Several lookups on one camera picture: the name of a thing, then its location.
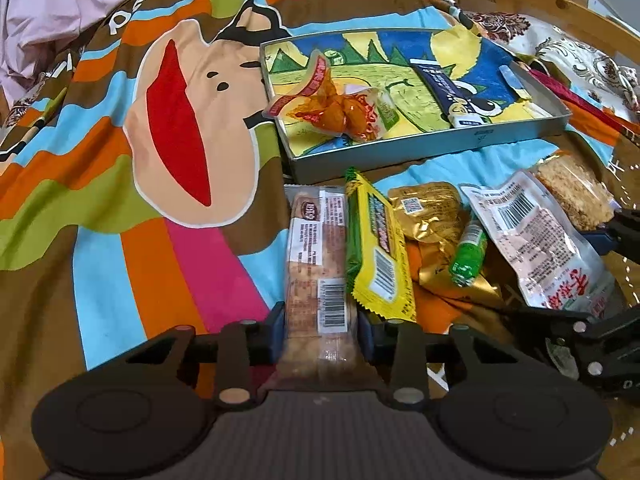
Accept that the clear pack of crackers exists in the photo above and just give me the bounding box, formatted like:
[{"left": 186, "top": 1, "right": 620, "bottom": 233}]
[{"left": 533, "top": 152, "right": 614, "bottom": 232}]

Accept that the clear biscuit bar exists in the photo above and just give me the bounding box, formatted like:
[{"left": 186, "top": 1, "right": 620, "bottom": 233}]
[{"left": 278, "top": 185, "right": 357, "bottom": 380}]

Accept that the white green snack bag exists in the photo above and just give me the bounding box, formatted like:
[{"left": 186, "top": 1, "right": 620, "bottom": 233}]
[{"left": 461, "top": 170, "right": 615, "bottom": 318}]

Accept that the yellow snack packet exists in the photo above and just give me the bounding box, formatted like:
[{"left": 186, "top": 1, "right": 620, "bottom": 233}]
[{"left": 345, "top": 168, "right": 416, "bottom": 322}]

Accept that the green sausage stick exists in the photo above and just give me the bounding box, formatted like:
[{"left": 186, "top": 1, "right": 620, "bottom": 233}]
[{"left": 449, "top": 216, "right": 488, "bottom": 287}]

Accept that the blue white calcium sachet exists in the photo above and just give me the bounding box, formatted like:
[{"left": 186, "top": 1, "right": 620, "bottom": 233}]
[{"left": 409, "top": 58, "right": 485, "bottom": 129}]

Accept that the orange chicken leg packet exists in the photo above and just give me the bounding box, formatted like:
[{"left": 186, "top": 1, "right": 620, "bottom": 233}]
[{"left": 262, "top": 50, "right": 387, "bottom": 142}]

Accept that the gold foil snack packet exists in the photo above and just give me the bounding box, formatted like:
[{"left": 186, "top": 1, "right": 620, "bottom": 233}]
[{"left": 388, "top": 182, "right": 465, "bottom": 244}]

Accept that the colourful monkey blanket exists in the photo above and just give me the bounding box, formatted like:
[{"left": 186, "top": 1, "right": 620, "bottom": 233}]
[{"left": 0, "top": 0, "right": 640, "bottom": 480}]

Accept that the floral white satin quilt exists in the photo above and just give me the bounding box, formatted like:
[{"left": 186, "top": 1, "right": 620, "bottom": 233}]
[{"left": 448, "top": 6, "right": 639, "bottom": 134}]

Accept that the grey tray with dinosaur print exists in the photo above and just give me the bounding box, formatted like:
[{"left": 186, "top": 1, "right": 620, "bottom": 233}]
[{"left": 260, "top": 25, "right": 570, "bottom": 183}]

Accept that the pink bed sheet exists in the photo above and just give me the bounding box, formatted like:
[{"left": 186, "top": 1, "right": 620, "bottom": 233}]
[{"left": 1, "top": 0, "right": 124, "bottom": 105}]

